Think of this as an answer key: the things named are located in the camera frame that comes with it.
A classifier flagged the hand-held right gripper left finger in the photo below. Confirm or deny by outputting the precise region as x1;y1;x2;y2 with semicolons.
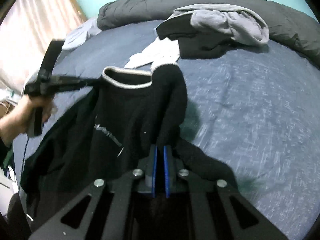
29;145;159;240

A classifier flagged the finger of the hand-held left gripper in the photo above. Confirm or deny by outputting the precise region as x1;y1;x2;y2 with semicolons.
52;76;100;91

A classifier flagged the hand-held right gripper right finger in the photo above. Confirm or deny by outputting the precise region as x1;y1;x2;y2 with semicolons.
164;145;288;240

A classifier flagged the black sweater with white collar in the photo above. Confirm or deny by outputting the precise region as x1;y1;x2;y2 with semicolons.
20;65;240;220

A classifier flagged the person's left hand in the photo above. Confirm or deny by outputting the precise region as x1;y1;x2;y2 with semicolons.
11;96;55;137

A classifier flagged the pink curtain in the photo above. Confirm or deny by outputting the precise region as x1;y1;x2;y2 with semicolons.
0;0;88;93

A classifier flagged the light grey blanket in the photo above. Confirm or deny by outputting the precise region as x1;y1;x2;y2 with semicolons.
62;17;102;50

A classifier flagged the white garment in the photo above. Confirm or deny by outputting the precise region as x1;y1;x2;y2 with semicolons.
124;38;180;69

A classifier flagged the blue speckled bed sheet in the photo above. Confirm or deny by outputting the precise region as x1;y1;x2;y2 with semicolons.
12;20;320;240

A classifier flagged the dark grey rolled duvet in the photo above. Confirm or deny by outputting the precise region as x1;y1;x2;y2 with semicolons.
97;0;320;68

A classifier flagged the black garment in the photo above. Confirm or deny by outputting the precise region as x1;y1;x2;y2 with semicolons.
156;16;241;59

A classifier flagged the grey garment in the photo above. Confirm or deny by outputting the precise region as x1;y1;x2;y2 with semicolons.
174;4;269;46

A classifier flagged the wooden window frame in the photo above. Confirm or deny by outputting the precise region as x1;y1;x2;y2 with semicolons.
65;0;88;20

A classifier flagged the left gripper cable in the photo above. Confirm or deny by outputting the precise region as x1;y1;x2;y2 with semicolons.
21;135;29;179

